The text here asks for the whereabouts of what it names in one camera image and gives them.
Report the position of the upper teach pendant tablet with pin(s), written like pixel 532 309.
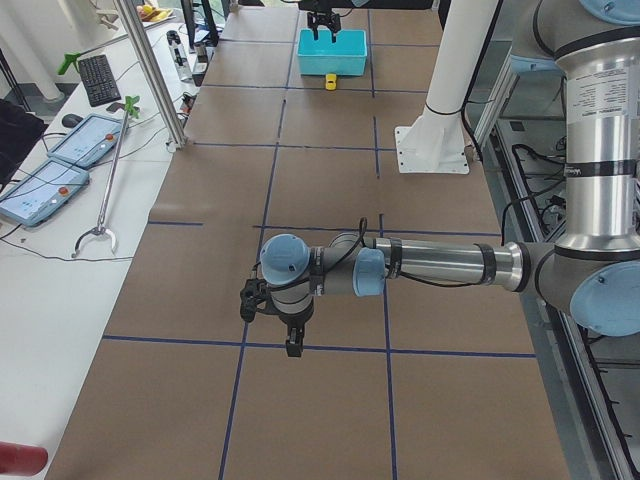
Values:
pixel 88 142

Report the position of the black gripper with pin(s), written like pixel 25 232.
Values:
pixel 324 20
pixel 291 323

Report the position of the silver reacher grabber stick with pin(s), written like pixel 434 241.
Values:
pixel 101 229

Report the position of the aluminium frame post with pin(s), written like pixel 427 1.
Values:
pixel 155 80

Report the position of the yellow beetle toy car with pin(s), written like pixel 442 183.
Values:
pixel 330 82

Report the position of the turquoise plastic bin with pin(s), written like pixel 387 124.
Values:
pixel 320 56

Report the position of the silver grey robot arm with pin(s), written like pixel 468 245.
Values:
pixel 591 272

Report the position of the black keyboard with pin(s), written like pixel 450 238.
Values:
pixel 98 80

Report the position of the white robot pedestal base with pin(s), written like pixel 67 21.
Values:
pixel 435 143

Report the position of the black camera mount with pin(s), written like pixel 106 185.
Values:
pixel 254 293

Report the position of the red cylinder bottle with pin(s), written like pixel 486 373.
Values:
pixel 22 460

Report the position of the lower teach pendant tablet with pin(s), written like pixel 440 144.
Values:
pixel 40 194

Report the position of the teach pendant tablet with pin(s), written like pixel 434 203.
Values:
pixel 40 194
pixel 88 142

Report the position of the green plastic clamp tool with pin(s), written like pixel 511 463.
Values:
pixel 130 106

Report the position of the black computer mouse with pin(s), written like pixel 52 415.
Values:
pixel 71 120

